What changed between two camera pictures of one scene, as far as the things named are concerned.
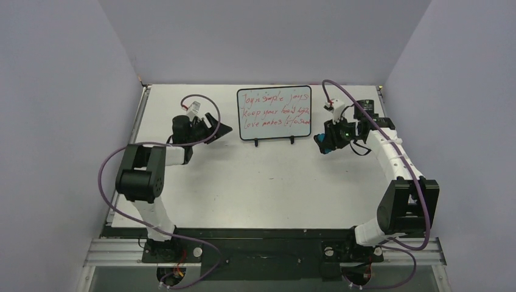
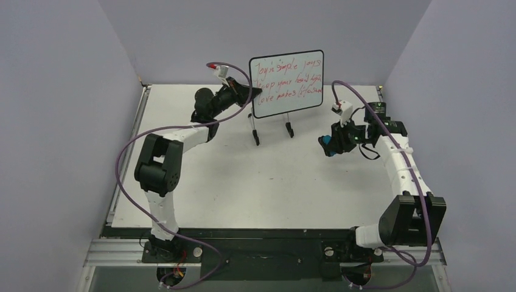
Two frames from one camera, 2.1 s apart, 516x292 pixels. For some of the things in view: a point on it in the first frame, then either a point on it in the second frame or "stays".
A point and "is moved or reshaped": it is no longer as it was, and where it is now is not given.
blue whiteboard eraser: x=320 y=140 is moved or reshaped
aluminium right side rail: x=381 y=98 stays
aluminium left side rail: x=133 y=135 stays
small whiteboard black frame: x=274 y=112 to x=289 y=83
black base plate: x=257 y=253 stays
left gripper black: x=199 y=122 to x=235 y=89
